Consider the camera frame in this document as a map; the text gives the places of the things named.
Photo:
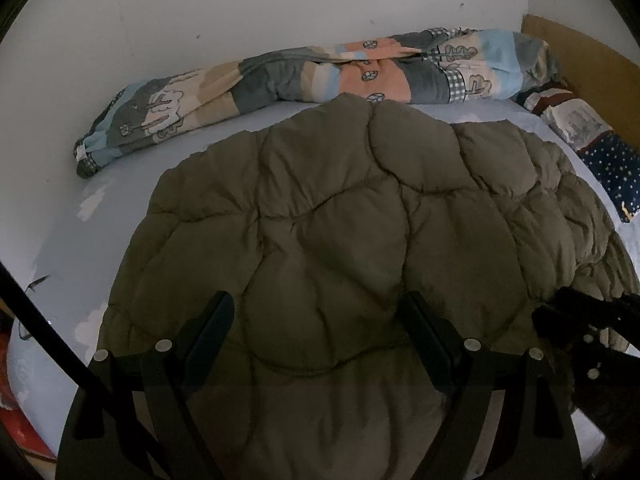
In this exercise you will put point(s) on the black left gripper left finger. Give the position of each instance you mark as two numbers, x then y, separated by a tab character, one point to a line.
175	370

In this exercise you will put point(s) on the colourful patchwork rolled quilt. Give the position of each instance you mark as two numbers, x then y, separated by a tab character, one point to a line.
436	66

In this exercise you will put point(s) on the olive green puffer jacket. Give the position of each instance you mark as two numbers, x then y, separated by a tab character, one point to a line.
360	259

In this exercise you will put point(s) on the navy dotted pillow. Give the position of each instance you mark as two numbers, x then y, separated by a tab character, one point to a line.
615	164

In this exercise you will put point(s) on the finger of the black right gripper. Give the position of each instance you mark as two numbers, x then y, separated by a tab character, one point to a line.
570	325

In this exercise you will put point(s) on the brown wooden headboard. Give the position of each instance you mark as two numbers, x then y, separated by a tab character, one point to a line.
605	79

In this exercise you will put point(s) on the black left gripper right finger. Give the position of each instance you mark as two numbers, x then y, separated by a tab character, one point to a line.
467	433

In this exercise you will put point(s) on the red round object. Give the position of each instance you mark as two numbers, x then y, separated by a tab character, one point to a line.
15	421

